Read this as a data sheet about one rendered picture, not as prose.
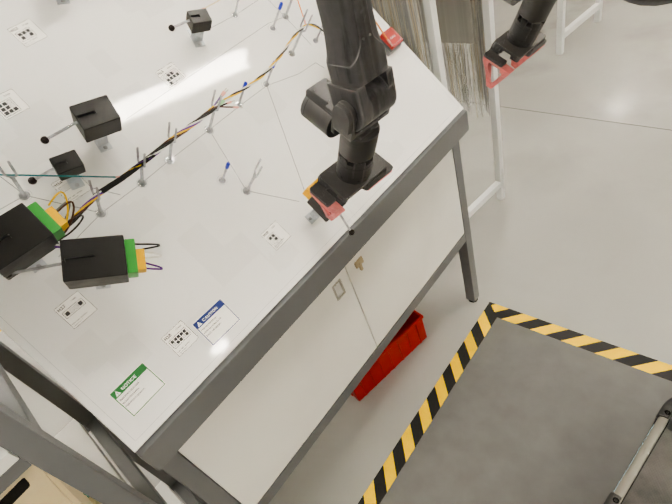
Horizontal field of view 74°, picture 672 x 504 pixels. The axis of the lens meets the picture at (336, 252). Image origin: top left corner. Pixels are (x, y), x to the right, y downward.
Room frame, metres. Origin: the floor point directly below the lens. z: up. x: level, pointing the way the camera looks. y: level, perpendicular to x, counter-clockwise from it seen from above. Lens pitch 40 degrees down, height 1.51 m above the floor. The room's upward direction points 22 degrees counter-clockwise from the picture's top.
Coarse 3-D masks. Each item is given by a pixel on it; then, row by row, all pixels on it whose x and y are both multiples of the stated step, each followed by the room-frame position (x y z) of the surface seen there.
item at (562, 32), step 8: (560, 0) 2.93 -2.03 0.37; (600, 0) 3.17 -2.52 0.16; (560, 8) 2.93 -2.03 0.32; (592, 8) 3.13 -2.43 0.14; (600, 8) 3.17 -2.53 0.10; (560, 16) 2.92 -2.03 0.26; (584, 16) 3.06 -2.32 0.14; (600, 16) 3.18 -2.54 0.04; (560, 24) 2.92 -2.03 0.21; (576, 24) 3.01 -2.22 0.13; (560, 32) 2.92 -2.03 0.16; (568, 32) 2.95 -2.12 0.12; (560, 40) 2.92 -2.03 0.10; (424, 48) 4.03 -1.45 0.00; (560, 48) 2.92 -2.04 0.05
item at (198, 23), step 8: (192, 16) 1.12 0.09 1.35; (200, 16) 1.12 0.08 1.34; (208, 16) 1.12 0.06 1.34; (176, 24) 1.11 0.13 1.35; (192, 24) 1.10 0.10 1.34; (200, 24) 1.11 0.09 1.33; (208, 24) 1.12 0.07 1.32; (192, 32) 1.11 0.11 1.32; (200, 32) 1.14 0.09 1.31; (192, 40) 1.15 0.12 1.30; (200, 40) 1.15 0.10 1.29
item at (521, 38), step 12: (516, 24) 0.86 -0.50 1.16; (528, 24) 0.84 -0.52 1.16; (540, 24) 0.83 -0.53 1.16; (504, 36) 0.88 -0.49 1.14; (516, 36) 0.85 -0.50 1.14; (528, 36) 0.84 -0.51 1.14; (540, 36) 0.87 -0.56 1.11; (504, 48) 0.85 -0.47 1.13; (516, 48) 0.85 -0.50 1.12; (528, 48) 0.85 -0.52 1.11; (516, 60) 0.83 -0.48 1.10
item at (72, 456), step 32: (0, 352) 0.79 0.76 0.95; (0, 384) 0.58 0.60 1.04; (32, 384) 0.78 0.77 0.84; (0, 416) 0.43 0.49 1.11; (32, 416) 0.50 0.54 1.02; (0, 448) 0.42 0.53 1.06; (32, 448) 0.42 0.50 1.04; (64, 448) 0.44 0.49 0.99; (96, 448) 0.68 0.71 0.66; (128, 448) 0.79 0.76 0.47; (0, 480) 0.39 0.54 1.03; (64, 480) 0.41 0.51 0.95; (96, 480) 0.42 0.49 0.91; (128, 480) 0.58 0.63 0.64
